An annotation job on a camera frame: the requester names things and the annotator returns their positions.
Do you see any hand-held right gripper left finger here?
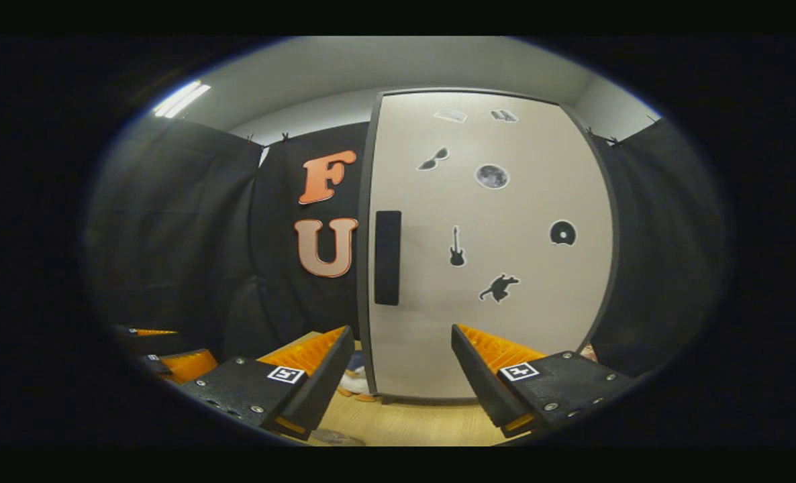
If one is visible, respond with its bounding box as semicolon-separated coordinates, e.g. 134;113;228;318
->
178;325;356;441

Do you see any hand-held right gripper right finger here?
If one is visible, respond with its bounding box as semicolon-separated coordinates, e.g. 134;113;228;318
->
450;323;634;438

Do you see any round coaster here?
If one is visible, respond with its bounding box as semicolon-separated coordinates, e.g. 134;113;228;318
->
309;428;366;447

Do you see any white cabinet door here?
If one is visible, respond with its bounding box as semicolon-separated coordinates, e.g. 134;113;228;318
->
364;89;617;401

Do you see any black door handle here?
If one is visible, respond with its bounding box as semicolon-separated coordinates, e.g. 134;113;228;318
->
374;210;402;307

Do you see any grey cabinet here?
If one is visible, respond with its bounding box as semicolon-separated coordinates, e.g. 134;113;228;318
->
356;87;620;407

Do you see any penguin plush toy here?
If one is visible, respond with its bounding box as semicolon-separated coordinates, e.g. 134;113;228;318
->
338;352;379;403

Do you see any black backdrop cloth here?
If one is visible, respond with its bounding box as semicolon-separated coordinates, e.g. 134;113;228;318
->
83;117;728;376

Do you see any ceiling light strip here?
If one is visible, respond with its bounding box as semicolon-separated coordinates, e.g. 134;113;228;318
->
153;80;212;119

